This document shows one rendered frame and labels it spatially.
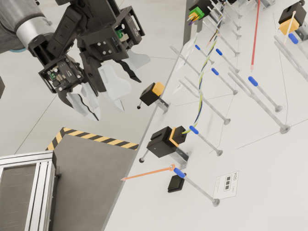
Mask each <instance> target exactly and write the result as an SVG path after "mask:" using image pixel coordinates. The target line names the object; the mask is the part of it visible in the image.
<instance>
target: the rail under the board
mask: <svg viewBox="0 0 308 231"><path fill-rule="evenodd" d="M183 47H184V46H182V48H181V51H180V53H181V52H182V50H183ZM178 59H179V56H178V57H177V60H176V62H175V64H174V66H173V68H172V71H171V73H170V75H169V78H168V80H167V82H166V84H165V88H164V90H163V92H162V94H161V96H160V97H161V98H162V96H163V94H164V91H165V89H166V86H167V84H168V82H169V80H170V77H171V75H172V73H173V71H174V68H175V66H176V64H177V61H178ZM157 108H158V105H156V107H155V109H154V111H153V114H152V116H151V118H150V120H149V123H148V125H147V127H146V130H145V132H144V134H143V137H142V139H141V141H140V143H139V146H138V148H137V150H136V152H135V155H134V157H133V159H132V161H131V164H130V166H129V168H128V170H127V173H126V175H125V177H128V175H129V172H130V170H131V168H132V165H133V163H134V160H135V158H136V156H137V154H138V152H139V149H140V147H141V145H142V142H143V140H144V138H145V135H146V133H147V131H148V128H149V126H150V123H151V121H152V119H153V117H154V115H155V112H156V110H157ZM125 182H126V181H123V182H122V184H121V186H120V189H119V191H118V193H117V196H116V198H115V200H114V202H113V204H112V207H111V209H110V211H109V213H108V216H107V218H106V220H105V223H104V225H103V227H102V229H101V231H104V230H105V228H106V226H107V223H108V221H109V219H110V216H111V214H112V211H113V209H114V207H115V205H116V202H117V200H118V197H119V195H120V193H121V191H122V189H123V186H124V184H125Z"/></svg>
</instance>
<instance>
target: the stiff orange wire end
mask: <svg viewBox="0 0 308 231"><path fill-rule="evenodd" d="M172 166H173V168H170V167H168V168H163V169H160V170H155V171H151V172H147V173H143V174H139V175H135V176H131V177H124V178H123V179H121V180H123V181H125V180H127V179H132V178H136V177H140V176H145V175H149V174H153V173H157V172H162V171H167V170H169V171H173V170H174V168H175V164H172Z"/></svg>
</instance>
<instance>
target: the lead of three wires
mask: <svg viewBox="0 0 308 231"><path fill-rule="evenodd" d="M202 105H203V102H202V95H201V93H199V109H198V116H197V118H196V120H195V122H194V124H193V127H195V126H196V125H197V123H198V121H199V119H200V116H201V113H202ZM190 131H191V130H190V129H187V130H186V131H185V132H182V134H183V135H186V134H187V133H189V132H190Z"/></svg>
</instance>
